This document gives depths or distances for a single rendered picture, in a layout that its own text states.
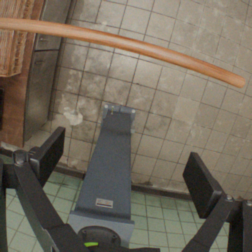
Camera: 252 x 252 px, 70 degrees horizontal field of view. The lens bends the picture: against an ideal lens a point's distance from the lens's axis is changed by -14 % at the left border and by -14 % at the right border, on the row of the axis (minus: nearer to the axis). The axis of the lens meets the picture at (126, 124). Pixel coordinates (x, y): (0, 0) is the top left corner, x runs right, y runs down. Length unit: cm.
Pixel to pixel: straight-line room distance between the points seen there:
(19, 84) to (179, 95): 121
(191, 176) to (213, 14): 167
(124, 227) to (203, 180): 51
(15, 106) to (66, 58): 65
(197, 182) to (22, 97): 115
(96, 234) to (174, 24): 151
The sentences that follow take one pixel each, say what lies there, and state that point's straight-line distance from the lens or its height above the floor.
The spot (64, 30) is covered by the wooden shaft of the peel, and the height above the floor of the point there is 120.
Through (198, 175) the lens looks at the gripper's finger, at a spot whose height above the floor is 149.
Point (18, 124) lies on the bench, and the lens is 132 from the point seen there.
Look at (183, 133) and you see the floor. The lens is 184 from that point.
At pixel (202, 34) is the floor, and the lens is 175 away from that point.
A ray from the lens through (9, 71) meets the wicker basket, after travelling 110.
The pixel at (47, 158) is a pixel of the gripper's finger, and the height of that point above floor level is 151.
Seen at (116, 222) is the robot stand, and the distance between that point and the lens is 66.
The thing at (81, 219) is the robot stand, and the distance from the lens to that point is 66.
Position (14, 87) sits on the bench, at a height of 58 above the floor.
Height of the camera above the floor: 164
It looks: 70 degrees down
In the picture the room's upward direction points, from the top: 177 degrees counter-clockwise
